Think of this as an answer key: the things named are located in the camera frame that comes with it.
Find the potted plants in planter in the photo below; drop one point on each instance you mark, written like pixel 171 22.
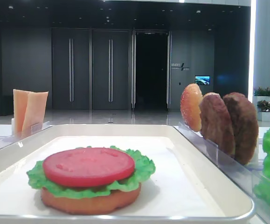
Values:
pixel 261 100

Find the bottom bun slice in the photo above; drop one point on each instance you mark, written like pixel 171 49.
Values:
pixel 99 205

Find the clear acrylic rack right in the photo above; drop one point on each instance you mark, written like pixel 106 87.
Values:
pixel 249 178

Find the red tomato slice on burger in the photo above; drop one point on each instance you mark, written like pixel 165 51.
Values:
pixel 88 167

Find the bun slice behind patty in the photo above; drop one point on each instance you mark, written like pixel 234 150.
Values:
pixel 211 93

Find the orange cheese slice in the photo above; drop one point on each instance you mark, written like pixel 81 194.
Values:
pixel 20 98
pixel 35 111

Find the clear acrylic rack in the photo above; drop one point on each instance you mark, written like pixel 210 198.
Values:
pixel 7 136
pixel 249 178

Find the dark double door left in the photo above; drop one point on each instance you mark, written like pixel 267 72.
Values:
pixel 70 69

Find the green lettuce leaf on bun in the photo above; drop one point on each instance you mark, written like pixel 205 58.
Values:
pixel 144 168

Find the sesame bun top far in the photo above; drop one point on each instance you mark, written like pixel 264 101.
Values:
pixel 189 106

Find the brown meat patty front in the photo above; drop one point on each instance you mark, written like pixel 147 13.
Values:
pixel 216 124

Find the orange cheese slice right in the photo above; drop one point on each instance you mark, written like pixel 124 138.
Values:
pixel 35 111

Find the white rectangular tray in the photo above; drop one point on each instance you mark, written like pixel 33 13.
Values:
pixel 186 187

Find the open glass doorway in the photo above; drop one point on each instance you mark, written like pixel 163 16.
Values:
pixel 151 71

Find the dark double door middle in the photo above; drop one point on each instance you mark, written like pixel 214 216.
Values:
pixel 110 55

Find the orange cheese slice left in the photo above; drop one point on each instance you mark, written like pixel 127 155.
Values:
pixel 20 98

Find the brown meat patty rear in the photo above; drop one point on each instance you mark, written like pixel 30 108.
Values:
pixel 245 126

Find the brown meat patty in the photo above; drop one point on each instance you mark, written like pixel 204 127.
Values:
pixel 245 126
pixel 216 124

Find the clear acrylic rack left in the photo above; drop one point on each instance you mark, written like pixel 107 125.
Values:
pixel 7 136

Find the dark double door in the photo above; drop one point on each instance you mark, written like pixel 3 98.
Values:
pixel 70 69
pixel 110 55

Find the small wall screen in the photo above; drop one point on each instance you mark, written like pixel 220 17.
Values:
pixel 202 80

